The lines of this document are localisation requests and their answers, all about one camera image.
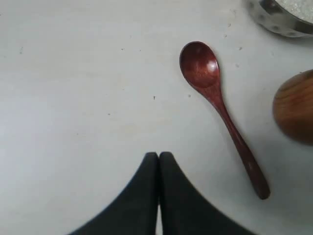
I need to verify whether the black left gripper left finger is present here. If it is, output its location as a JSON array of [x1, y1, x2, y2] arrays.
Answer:
[[72, 152, 158, 235]]

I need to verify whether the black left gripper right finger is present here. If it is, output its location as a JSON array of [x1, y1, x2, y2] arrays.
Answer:
[[159, 152, 247, 235]]

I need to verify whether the red-brown wooden spoon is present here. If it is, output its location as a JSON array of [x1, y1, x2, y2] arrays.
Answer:
[[179, 41, 270, 200]]

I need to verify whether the brown wooden cup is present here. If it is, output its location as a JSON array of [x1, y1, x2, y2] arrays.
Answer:
[[272, 70, 313, 145]]

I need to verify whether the steel bowl of rice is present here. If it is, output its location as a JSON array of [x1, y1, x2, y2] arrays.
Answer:
[[244, 0, 313, 38]]

